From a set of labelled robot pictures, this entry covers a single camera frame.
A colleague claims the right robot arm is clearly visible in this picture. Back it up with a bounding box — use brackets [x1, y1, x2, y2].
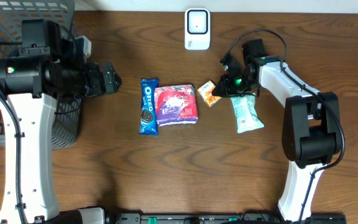
[212, 39, 345, 223]

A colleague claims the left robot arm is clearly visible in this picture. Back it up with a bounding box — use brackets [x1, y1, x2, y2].
[0, 19, 122, 223]

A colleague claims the teal wet wipes packet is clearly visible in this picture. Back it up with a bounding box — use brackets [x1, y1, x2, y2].
[231, 93, 264, 134]

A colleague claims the grey plastic mesh basket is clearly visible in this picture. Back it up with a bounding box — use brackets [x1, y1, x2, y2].
[0, 0, 81, 149]

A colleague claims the orange pocket tissue pack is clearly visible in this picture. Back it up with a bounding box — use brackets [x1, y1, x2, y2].
[198, 81, 221, 107]

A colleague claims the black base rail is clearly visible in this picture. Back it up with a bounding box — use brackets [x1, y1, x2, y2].
[104, 210, 347, 224]

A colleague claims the blue Oreo cookie pack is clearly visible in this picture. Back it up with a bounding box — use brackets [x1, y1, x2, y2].
[139, 78, 159, 136]

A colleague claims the white barcode scanner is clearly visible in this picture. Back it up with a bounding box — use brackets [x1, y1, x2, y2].
[184, 8, 211, 50]

